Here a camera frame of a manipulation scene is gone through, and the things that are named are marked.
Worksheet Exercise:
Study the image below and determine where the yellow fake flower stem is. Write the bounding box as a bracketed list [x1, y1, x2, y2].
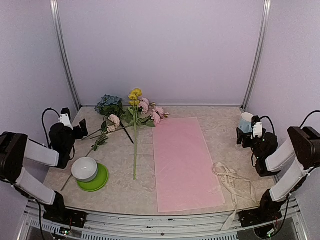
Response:
[128, 88, 150, 180]

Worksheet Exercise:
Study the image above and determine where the pale pink fake flower stem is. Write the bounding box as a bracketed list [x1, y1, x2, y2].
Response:
[86, 114, 121, 157]

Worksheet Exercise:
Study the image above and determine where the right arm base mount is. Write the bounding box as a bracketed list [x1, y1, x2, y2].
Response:
[238, 208, 282, 228]

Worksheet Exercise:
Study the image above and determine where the right aluminium frame post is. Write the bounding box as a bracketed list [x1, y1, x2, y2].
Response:
[241, 0, 272, 112]

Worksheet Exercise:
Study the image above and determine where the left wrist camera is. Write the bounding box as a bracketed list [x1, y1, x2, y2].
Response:
[59, 107, 74, 130]

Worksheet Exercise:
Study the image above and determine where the aluminium frame post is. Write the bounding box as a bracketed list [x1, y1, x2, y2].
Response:
[50, 0, 82, 111]
[241, 0, 272, 112]

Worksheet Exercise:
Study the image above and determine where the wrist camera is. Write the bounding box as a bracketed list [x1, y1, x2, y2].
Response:
[59, 107, 74, 130]
[251, 115, 263, 139]

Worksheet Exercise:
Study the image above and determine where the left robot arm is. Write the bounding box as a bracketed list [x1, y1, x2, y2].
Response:
[0, 119, 88, 223]

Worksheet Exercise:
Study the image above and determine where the pink fake rose stem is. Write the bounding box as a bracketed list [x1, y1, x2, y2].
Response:
[138, 97, 170, 128]

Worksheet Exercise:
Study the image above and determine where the beige printed ribbon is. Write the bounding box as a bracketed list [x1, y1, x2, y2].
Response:
[211, 162, 258, 231]

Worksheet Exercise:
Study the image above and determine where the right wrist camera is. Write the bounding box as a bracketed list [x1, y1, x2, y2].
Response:
[251, 115, 263, 139]

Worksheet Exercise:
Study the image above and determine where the left aluminium frame post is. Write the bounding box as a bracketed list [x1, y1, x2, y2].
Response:
[50, 0, 82, 111]

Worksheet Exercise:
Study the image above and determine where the front aluminium rail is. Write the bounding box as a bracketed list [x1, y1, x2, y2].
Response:
[16, 199, 309, 240]

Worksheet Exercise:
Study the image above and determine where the blue fake flower bunch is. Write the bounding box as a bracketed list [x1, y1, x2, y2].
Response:
[95, 95, 134, 143]

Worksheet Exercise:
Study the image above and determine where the white ceramic bowl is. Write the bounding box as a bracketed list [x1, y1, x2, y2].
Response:
[71, 157, 98, 183]

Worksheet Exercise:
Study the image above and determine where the light blue mug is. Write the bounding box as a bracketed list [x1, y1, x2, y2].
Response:
[238, 112, 253, 134]

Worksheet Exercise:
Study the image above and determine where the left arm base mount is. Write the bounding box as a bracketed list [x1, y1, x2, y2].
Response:
[43, 208, 87, 229]

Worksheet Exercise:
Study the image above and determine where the pink wrapping paper sheet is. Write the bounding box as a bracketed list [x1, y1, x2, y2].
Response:
[152, 117, 225, 213]

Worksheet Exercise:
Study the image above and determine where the green plastic plate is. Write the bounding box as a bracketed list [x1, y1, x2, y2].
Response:
[76, 163, 109, 192]

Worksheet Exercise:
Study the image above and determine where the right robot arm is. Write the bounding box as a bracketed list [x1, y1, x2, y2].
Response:
[236, 126, 320, 222]

